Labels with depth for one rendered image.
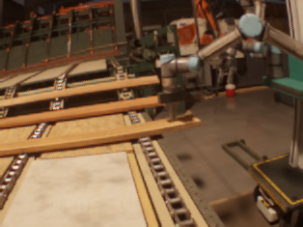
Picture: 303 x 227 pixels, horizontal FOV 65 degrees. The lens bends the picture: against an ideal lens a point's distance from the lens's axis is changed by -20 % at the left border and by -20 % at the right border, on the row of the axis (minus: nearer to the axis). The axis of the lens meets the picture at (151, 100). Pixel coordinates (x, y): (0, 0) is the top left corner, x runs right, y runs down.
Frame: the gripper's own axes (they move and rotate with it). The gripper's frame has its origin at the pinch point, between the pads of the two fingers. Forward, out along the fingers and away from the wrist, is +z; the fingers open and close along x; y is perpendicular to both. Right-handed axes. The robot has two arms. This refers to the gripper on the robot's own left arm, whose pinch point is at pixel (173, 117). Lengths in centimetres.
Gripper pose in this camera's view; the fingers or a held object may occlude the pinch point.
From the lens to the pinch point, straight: 148.1
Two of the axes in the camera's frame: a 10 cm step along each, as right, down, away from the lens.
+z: 1.0, 9.7, 2.1
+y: -2.3, -1.8, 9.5
